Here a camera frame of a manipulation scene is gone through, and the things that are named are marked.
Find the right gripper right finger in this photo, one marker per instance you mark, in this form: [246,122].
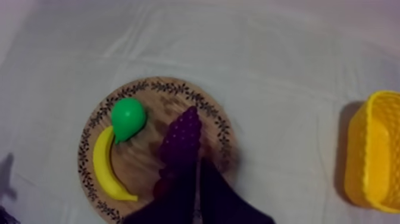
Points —
[225,203]

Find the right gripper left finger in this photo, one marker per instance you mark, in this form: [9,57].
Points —
[175,203]

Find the round wooden board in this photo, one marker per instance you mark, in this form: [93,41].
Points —
[150,147]

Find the purple toy grapes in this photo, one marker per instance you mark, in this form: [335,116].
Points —
[182,137]

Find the yellow plastic basket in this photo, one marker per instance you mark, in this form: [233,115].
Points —
[375,153]

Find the yellow toy banana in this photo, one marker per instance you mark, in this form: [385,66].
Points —
[104,169]

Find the green toy pear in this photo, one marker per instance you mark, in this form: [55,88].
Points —
[127,119]

